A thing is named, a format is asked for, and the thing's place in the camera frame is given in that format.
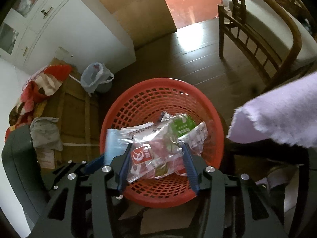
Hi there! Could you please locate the large strapped cardboard carton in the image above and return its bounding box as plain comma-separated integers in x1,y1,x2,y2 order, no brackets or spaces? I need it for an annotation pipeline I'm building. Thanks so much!
37,57,104,176

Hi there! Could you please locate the bin with plastic bag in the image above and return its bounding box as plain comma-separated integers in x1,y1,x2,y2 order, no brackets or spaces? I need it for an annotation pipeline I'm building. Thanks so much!
80,62,115,95

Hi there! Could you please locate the white cabinet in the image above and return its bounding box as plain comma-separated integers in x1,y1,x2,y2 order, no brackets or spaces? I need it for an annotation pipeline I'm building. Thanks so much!
0,0,137,80

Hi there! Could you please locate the grey cloth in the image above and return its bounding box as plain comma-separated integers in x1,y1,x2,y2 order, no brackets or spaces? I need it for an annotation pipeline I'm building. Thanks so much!
30,116,63,152

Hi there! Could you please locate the clear candy packet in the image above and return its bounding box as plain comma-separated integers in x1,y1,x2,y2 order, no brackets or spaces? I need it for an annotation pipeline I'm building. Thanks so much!
126,139,189,184

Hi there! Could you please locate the wooden board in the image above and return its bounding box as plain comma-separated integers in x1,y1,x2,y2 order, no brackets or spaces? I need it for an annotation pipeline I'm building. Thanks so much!
83,0,177,52

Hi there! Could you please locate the red floral blanket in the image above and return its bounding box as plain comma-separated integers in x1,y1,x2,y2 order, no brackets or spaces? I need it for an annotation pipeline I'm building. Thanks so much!
5,64,73,143

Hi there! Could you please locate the dark grey chair back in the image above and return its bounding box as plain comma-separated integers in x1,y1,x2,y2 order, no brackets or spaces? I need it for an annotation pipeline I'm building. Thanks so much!
1,124,50,231

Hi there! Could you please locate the white wrapper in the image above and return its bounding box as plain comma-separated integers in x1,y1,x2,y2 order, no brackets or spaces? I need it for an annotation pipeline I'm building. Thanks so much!
120,122,174,142

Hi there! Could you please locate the flat cardboard piece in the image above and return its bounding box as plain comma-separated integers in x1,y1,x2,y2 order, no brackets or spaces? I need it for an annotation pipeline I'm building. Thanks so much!
116,201,199,238

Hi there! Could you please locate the purple printed tablecloth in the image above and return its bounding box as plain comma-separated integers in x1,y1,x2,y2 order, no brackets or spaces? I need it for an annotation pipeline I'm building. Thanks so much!
226,72,317,148

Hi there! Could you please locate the white barcode packet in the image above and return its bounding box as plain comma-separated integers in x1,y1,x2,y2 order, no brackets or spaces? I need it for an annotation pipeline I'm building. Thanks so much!
184,121,207,154

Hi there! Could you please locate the white seat cushion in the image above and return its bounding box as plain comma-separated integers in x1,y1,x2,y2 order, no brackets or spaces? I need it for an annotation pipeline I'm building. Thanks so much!
228,0,317,62

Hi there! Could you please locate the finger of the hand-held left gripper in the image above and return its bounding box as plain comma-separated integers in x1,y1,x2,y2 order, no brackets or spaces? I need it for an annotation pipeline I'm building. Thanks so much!
43,154,105,196

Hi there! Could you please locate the red plastic basket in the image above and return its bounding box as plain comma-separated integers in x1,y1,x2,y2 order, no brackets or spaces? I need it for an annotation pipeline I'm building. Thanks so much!
100,78,225,209

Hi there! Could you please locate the blue face mask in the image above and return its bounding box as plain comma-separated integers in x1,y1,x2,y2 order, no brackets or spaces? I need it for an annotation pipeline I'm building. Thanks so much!
104,128,130,164

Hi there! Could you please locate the wooden armchair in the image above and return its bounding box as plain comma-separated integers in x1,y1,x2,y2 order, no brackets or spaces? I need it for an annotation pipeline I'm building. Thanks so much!
218,0,317,92

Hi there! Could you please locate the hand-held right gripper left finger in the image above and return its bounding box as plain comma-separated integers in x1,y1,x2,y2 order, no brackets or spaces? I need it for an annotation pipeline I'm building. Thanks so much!
27,142,133,238

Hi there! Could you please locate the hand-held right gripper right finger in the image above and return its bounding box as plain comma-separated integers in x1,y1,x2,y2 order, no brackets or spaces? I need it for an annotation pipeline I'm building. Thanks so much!
181,142,289,238

